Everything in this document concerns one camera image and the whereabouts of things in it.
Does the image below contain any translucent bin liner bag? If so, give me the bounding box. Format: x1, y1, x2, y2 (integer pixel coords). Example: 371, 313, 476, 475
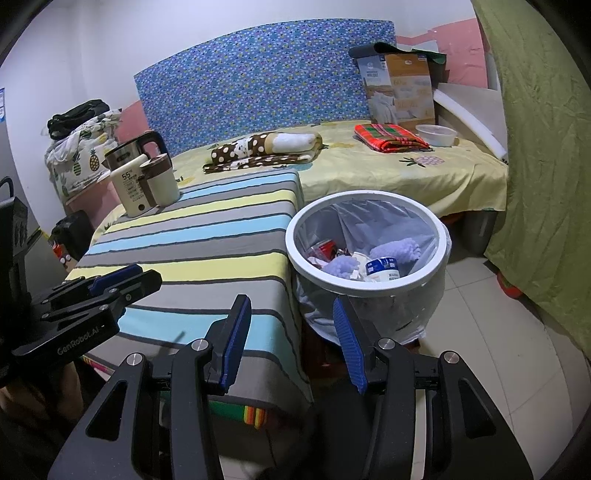
295, 200, 446, 347

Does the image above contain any steel black-handled kettle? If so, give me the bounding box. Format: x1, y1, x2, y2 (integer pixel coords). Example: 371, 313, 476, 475
104, 130, 168, 174

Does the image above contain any red drink can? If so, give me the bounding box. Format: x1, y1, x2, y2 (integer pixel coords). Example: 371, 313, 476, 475
308, 239, 338, 264

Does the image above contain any blue white paper cup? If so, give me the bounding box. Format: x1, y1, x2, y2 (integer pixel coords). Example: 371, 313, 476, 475
365, 256, 402, 282

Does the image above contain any cardboard bedding box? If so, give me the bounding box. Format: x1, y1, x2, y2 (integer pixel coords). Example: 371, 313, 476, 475
360, 53, 437, 127

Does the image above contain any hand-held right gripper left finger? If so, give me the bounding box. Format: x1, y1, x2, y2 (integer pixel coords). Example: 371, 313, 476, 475
51, 294, 253, 480

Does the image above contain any red green plaid cloth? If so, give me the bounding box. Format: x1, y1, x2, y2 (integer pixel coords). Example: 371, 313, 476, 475
354, 123, 434, 153

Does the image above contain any blue floral headboard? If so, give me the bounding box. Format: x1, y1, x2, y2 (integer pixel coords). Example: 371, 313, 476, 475
134, 19, 398, 155

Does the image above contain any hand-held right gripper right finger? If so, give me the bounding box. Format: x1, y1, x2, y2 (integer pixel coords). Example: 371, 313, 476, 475
332, 295, 534, 480

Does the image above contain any white electric kettle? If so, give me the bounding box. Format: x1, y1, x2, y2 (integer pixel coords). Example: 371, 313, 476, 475
110, 154, 153, 219

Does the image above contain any beige cup with brown lid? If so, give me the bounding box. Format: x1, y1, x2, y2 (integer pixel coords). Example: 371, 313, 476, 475
141, 154, 180, 207

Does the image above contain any white round trash bin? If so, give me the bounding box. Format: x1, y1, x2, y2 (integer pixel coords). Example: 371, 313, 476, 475
285, 190, 452, 347

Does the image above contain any yellow bed sheet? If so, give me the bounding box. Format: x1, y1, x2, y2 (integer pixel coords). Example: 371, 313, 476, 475
90, 121, 509, 232

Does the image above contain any red floor object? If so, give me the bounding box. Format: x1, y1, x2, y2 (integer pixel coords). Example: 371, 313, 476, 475
496, 272, 522, 298

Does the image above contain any pineapple print bedding bag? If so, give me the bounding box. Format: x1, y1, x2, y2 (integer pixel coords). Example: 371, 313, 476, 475
45, 108, 123, 204

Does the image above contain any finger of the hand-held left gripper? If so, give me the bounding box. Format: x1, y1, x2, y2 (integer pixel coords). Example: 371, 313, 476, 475
41, 270, 162, 324
39, 264, 144, 308

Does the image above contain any small red container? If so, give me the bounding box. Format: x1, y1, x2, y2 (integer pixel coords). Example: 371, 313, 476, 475
52, 237, 75, 268

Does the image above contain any black bag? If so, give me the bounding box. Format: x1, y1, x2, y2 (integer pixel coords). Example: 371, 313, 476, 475
47, 99, 110, 141

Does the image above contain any striped table cloth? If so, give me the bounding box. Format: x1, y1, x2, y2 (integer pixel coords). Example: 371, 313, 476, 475
65, 167, 317, 409

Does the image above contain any grey storage box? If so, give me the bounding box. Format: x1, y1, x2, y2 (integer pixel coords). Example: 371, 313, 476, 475
459, 210, 499, 254

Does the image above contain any white plastic bowl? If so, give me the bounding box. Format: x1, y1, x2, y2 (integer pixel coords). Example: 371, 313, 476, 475
416, 124, 458, 147

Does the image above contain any grey refrigerator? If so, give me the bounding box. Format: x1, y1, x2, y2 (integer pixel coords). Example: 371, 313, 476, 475
0, 85, 56, 296

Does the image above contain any green curtain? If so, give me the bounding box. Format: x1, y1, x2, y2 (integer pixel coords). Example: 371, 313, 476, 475
471, 0, 591, 370

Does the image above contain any black backpack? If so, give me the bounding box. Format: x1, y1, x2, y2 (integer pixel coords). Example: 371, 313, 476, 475
50, 210, 95, 259

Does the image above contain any white bed frame board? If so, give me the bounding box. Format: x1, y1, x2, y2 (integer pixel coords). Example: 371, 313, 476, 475
434, 83, 509, 164

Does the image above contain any brown polka dot blanket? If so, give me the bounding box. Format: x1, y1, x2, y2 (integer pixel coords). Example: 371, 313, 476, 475
203, 130, 324, 174

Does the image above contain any pink cabinet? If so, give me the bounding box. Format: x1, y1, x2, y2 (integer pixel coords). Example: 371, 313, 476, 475
65, 178, 121, 222

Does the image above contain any multicolour striped cloth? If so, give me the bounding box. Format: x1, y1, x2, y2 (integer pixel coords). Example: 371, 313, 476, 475
81, 355, 269, 429

